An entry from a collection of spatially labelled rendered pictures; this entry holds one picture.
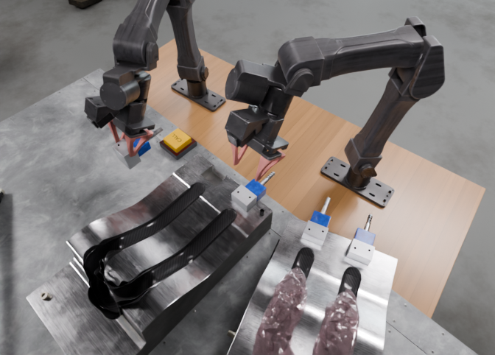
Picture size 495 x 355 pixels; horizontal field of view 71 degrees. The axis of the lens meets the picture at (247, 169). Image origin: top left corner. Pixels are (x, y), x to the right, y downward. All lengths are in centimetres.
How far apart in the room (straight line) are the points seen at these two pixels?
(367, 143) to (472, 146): 168
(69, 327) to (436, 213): 91
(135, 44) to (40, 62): 235
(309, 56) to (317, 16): 266
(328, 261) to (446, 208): 39
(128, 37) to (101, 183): 44
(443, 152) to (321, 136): 136
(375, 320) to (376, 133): 39
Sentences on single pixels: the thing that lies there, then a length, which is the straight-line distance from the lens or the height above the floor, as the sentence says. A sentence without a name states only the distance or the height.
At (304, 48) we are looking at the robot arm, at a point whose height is 126.
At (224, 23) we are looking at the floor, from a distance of 314.
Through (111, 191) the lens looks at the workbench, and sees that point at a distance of 103.
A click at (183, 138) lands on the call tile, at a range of 105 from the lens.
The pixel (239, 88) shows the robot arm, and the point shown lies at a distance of 62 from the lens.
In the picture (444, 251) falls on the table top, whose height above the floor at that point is 80.
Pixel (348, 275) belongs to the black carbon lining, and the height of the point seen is 85.
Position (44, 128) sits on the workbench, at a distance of 128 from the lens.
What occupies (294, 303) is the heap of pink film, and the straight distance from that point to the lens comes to 73.
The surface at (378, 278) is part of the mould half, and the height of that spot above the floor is 85.
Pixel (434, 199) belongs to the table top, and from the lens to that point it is 108.
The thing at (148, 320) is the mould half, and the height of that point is 93.
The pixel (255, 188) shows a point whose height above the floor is 90.
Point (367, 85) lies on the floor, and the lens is 264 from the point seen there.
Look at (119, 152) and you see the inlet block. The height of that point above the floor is 96.
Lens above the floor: 161
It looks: 54 degrees down
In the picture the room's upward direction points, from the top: straight up
